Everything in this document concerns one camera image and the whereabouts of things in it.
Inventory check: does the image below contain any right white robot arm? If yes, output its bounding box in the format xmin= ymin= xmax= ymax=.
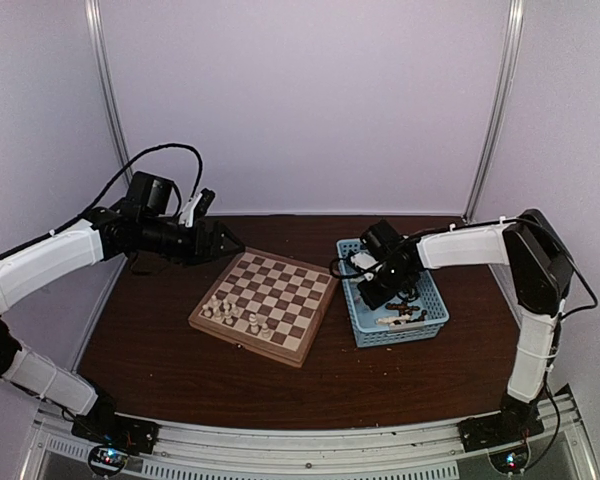
xmin=346 ymin=209 xmax=574 ymax=404

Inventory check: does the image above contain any right aluminium frame post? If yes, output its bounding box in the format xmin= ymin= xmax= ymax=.
xmin=462 ymin=0 xmax=525 ymax=223

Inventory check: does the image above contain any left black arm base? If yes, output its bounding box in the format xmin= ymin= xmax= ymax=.
xmin=70 ymin=393 xmax=159 ymax=456

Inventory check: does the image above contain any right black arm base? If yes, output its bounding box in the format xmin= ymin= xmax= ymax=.
xmin=458 ymin=393 xmax=544 ymax=452

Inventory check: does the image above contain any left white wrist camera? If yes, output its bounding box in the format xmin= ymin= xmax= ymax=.
xmin=178 ymin=188 xmax=216 ymax=228

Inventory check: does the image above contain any right black cable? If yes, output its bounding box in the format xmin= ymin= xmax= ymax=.
xmin=529 ymin=214 xmax=600 ymax=321

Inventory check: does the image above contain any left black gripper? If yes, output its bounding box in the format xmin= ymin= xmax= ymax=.
xmin=139 ymin=215 xmax=245 ymax=267

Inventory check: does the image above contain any white queen chess piece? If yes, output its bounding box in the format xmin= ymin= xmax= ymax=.
xmin=248 ymin=314 xmax=260 ymax=335

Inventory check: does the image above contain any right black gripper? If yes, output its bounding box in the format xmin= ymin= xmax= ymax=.
xmin=358 ymin=263 xmax=413 ymax=310

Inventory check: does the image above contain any wooden folding chess board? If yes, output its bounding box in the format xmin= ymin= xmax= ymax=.
xmin=189 ymin=248 xmax=338 ymax=368

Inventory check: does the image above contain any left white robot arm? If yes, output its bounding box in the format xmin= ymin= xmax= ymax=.
xmin=0 ymin=172 xmax=245 ymax=444

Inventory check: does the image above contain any left black cable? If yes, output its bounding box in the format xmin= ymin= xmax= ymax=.
xmin=0 ymin=143 xmax=205 ymax=266

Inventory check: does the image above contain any dark chess pieces pile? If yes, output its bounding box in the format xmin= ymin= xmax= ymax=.
xmin=385 ymin=301 xmax=428 ymax=323

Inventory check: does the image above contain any white chess pieces pile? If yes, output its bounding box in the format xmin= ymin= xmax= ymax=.
xmin=375 ymin=314 xmax=412 ymax=326

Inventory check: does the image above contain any aluminium frame post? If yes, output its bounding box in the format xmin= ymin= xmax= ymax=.
xmin=84 ymin=0 xmax=133 ymax=207
xmin=462 ymin=0 xmax=525 ymax=223

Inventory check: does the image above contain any black cable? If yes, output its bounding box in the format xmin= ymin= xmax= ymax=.
xmin=0 ymin=143 xmax=205 ymax=266
xmin=529 ymin=214 xmax=600 ymax=321

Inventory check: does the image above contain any front aluminium rail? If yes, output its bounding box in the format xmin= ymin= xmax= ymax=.
xmin=19 ymin=394 xmax=596 ymax=480

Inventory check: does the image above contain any light blue plastic basket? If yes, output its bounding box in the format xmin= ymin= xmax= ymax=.
xmin=336 ymin=238 xmax=449 ymax=348

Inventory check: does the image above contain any left aluminium frame post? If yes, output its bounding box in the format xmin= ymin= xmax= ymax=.
xmin=84 ymin=0 xmax=133 ymax=207

